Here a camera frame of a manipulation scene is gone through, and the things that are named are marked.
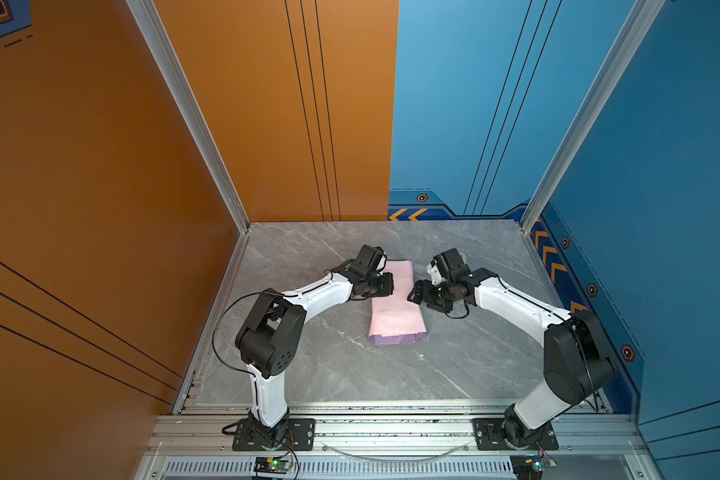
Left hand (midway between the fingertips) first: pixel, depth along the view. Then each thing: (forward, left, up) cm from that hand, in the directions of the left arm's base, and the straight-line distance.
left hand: (396, 285), depth 92 cm
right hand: (-6, -5, 0) cm, 8 cm away
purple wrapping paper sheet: (-10, +1, -2) cm, 11 cm away
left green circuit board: (-45, +31, -10) cm, 56 cm away
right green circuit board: (-45, -30, -10) cm, 55 cm away
